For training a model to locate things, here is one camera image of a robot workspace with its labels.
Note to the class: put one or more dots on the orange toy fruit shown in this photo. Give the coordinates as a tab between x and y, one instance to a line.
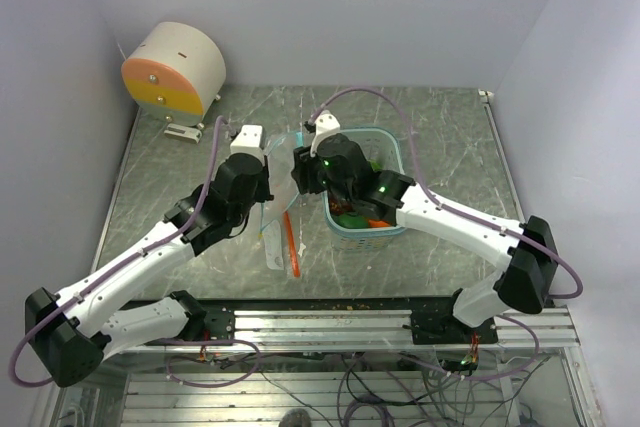
378	223

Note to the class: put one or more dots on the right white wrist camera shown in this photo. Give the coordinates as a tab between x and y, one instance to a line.
322	127

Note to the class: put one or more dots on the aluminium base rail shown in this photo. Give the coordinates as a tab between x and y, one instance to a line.
332	330

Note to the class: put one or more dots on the round cream drawer box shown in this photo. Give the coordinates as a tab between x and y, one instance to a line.
175	74

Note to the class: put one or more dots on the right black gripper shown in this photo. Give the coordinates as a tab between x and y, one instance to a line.
303	170

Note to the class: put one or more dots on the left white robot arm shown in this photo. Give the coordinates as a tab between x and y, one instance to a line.
75	329

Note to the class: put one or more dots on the clear zip top bag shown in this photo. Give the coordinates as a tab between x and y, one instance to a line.
280	160

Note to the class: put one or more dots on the light blue plastic basket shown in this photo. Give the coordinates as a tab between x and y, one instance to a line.
381	148

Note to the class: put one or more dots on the green toy avocado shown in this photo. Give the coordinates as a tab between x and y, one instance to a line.
351	221

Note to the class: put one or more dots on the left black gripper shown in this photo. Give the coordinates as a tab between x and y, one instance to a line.
264	193

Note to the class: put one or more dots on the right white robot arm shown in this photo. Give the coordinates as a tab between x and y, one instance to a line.
523	254

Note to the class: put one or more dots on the small white wall clip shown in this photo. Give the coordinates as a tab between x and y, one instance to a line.
486	96

